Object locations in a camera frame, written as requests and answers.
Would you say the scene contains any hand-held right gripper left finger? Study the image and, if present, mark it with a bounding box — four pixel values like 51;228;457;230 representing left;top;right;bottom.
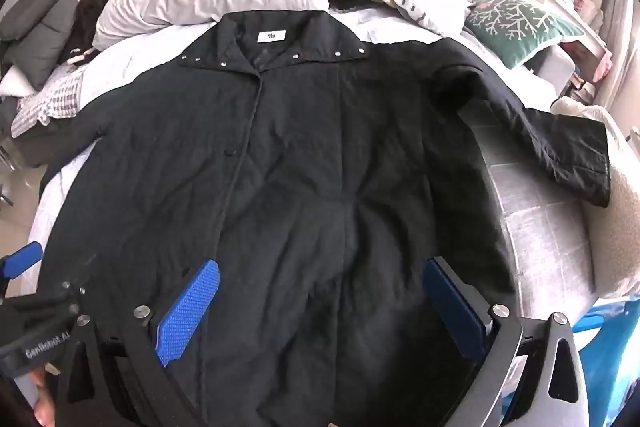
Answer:
55;258;221;427

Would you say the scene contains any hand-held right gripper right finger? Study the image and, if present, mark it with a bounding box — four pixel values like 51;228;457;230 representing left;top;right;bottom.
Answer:
422;256;591;427

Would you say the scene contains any blue fabric bag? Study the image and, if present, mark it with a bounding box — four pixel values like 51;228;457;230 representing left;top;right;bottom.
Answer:
570;296;640;413

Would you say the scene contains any dark brown garment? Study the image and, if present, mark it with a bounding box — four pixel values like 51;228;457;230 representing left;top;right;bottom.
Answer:
57;0;141;66

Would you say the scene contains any grey padded jacket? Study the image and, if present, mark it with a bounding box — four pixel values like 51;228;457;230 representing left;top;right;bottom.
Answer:
0;0;90;98

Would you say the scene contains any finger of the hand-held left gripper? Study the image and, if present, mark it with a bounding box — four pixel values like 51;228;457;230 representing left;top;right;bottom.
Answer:
0;241;44;299

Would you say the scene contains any teal green cloth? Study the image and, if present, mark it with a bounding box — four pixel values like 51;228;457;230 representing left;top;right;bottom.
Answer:
464;0;586;70

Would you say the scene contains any checkered cloth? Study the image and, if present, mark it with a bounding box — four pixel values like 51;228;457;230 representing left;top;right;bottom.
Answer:
10;66;87;140

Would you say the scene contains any black quilted coat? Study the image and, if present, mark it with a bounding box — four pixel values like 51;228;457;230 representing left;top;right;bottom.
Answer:
37;9;613;427

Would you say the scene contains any white desk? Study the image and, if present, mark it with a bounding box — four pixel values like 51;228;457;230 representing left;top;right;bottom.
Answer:
515;0;618;84

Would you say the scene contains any white fluffy blanket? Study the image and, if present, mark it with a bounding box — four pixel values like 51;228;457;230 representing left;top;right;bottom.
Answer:
550;97;640;303

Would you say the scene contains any person's left hand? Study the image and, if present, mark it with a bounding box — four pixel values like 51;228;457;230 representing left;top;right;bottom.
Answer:
27;368;58;427

